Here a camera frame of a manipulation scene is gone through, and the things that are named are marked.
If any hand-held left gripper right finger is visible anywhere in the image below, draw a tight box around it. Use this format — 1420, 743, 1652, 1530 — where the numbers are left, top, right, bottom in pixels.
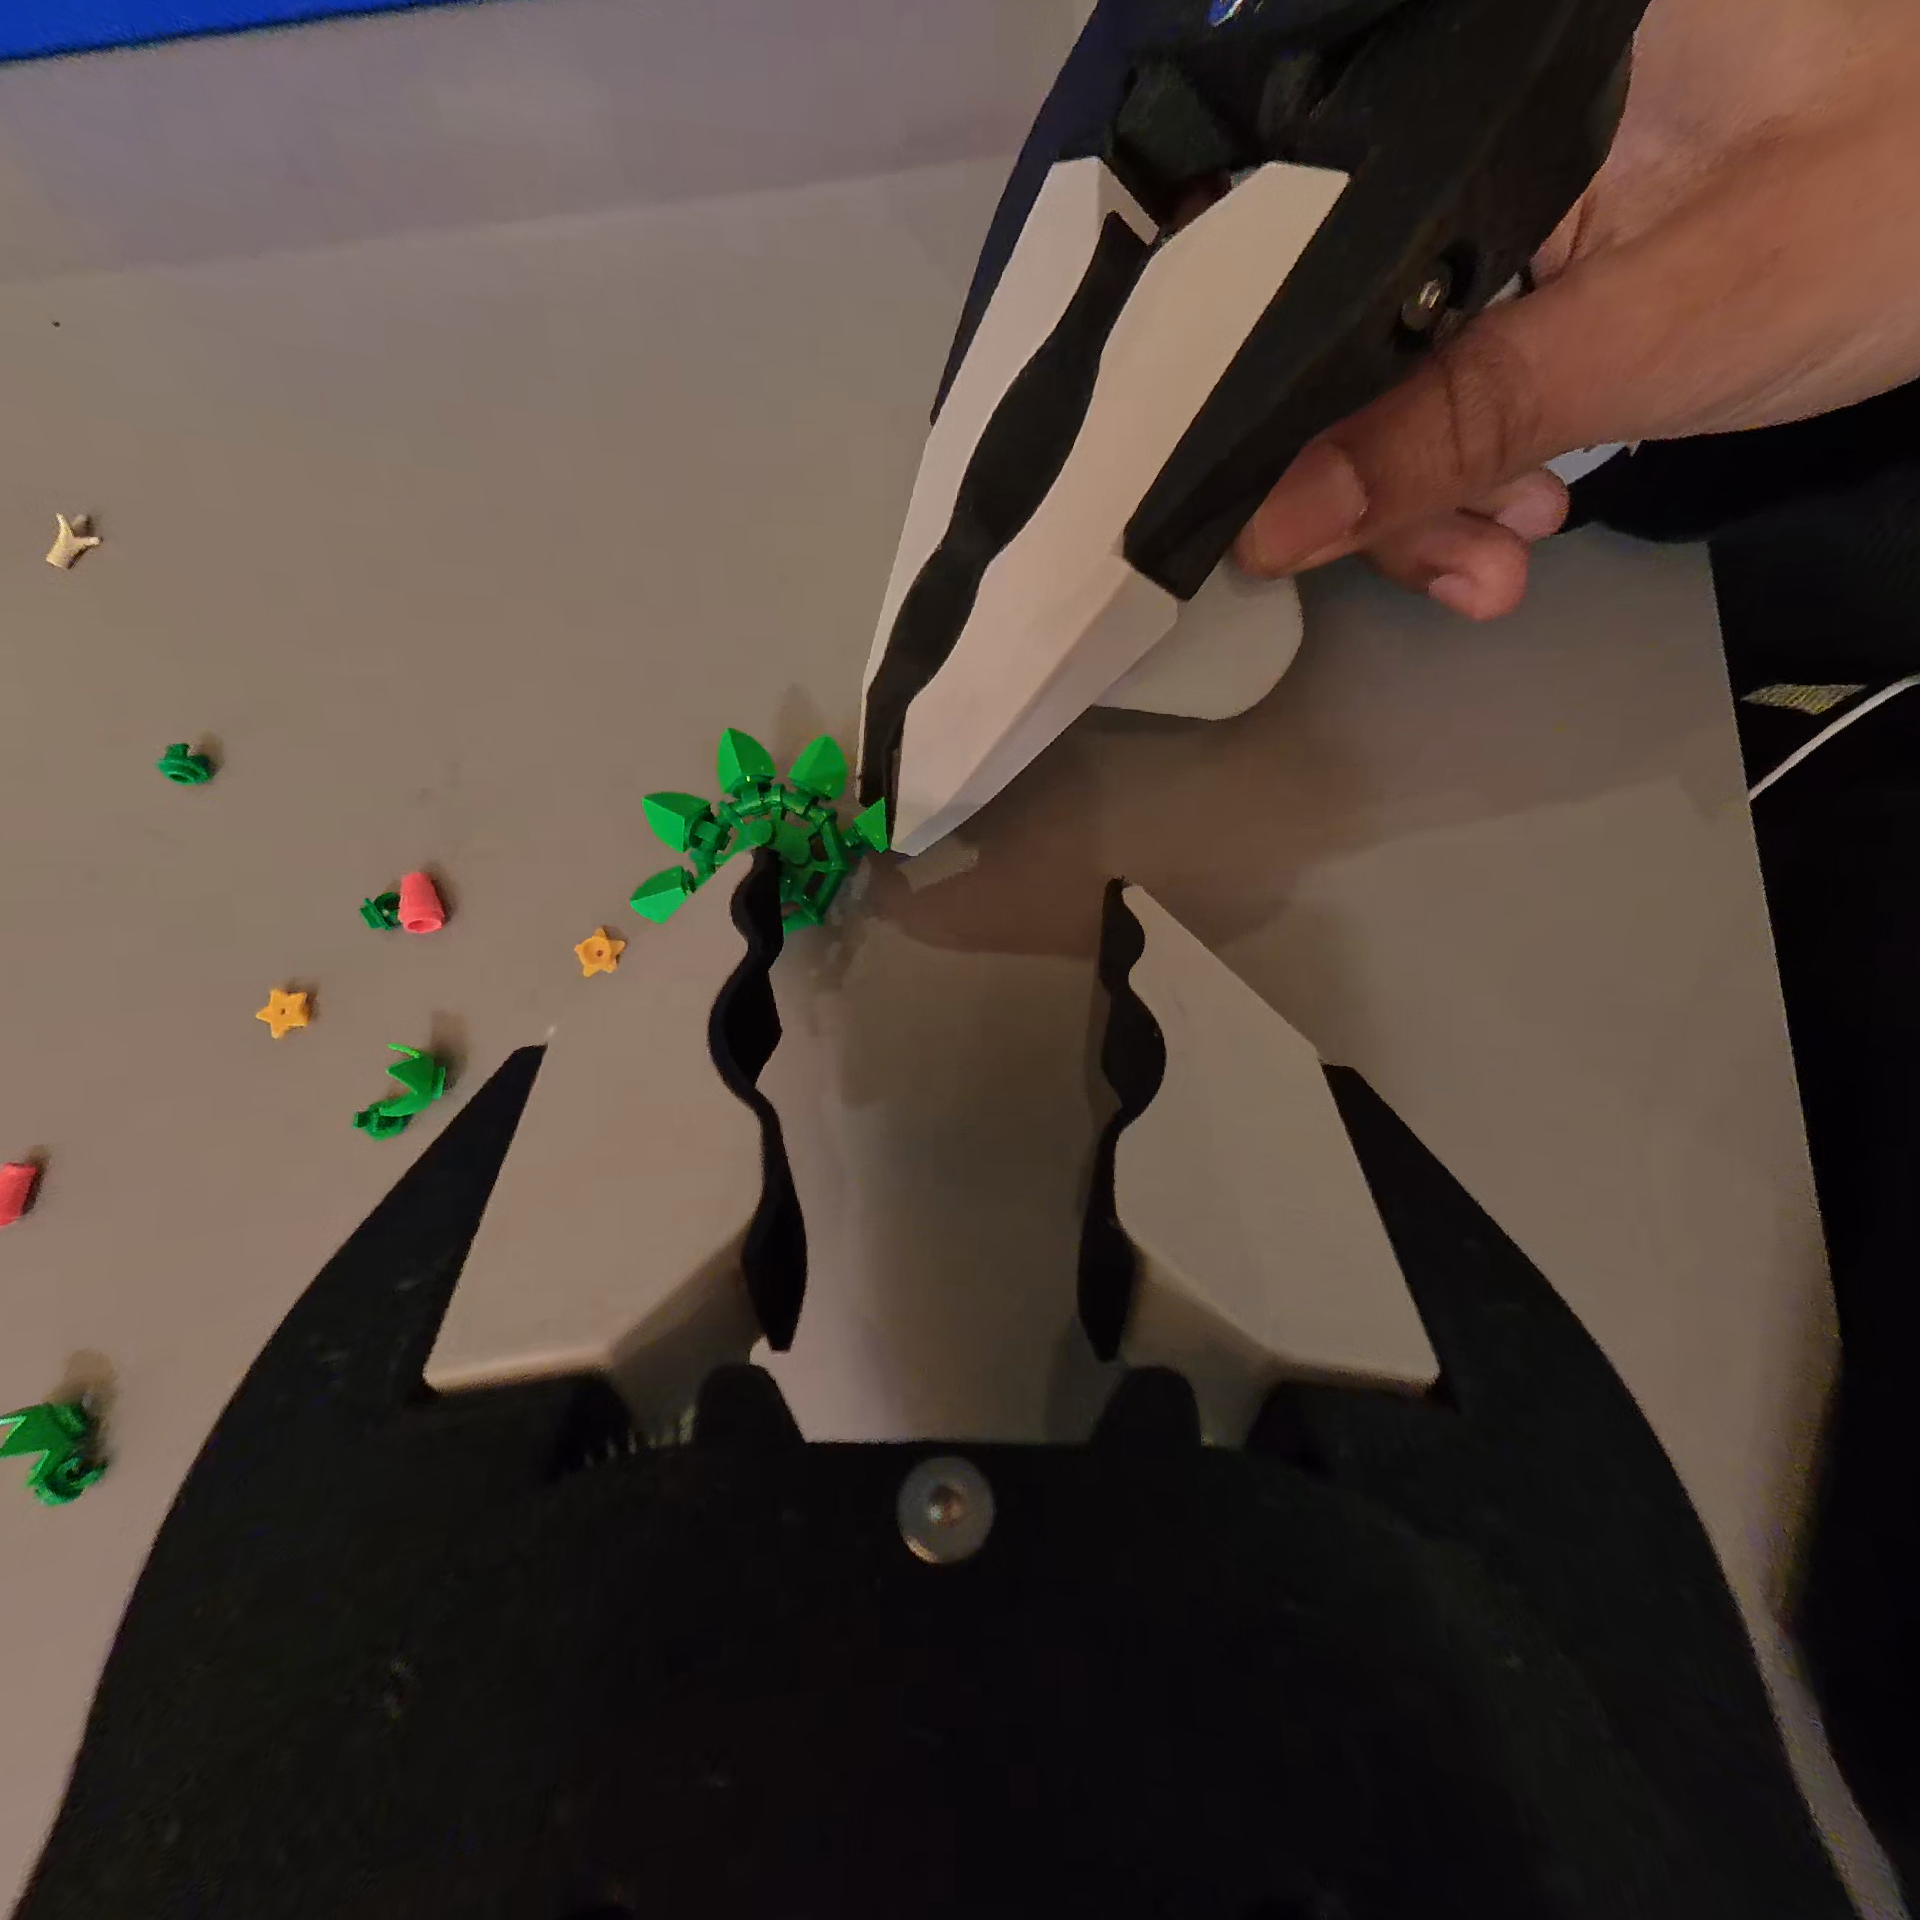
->
1075, 877, 1448, 1445

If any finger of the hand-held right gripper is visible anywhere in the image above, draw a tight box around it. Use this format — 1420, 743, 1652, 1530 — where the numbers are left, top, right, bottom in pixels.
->
886, 157, 1357, 861
859, 151, 1166, 841

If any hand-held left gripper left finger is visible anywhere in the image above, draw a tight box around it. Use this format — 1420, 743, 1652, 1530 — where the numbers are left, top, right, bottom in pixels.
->
420, 853, 810, 1403

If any green toy leaf ring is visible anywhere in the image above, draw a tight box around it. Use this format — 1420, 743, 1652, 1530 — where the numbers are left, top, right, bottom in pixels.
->
630, 727, 897, 939

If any person's right hand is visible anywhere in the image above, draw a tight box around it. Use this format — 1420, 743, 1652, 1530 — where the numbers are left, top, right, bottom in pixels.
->
1234, 0, 1920, 625

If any green toy sprout piece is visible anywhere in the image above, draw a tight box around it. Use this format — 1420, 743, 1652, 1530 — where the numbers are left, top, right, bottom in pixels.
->
352, 1046, 455, 1145

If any green toy grass piece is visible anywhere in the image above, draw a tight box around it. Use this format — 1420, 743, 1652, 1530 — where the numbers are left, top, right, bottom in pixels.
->
0, 1398, 107, 1504

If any white cable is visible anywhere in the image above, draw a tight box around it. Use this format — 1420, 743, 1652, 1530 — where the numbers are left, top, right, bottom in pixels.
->
1745, 705, 1920, 804

